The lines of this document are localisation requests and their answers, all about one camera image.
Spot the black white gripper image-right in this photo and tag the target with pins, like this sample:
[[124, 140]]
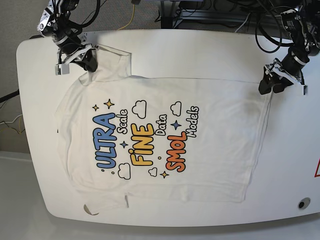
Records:
[[281, 74]]

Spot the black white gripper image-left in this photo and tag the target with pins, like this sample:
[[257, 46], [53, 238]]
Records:
[[72, 50]]

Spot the white printed T-shirt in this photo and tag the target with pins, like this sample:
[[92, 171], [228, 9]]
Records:
[[172, 139]]

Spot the black equipment rack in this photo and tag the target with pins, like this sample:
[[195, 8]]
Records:
[[233, 15]]

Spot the black table leg bar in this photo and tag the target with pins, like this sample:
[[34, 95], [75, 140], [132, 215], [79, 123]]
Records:
[[9, 96]]

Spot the red triangle sticker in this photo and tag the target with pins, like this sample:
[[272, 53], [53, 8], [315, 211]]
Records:
[[317, 172]]

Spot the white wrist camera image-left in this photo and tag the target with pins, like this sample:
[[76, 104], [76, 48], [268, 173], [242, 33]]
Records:
[[62, 69]]

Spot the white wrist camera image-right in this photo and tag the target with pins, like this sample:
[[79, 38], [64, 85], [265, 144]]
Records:
[[303, 90]]

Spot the right table cable grommet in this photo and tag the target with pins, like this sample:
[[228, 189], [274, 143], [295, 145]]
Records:
[[304, 203]]

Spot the table cable grommet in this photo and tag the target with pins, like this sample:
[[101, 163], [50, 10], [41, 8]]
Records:
[[304, 203], [86, 209]]

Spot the left table cable grommet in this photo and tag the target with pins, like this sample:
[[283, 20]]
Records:
[[86, 209]]

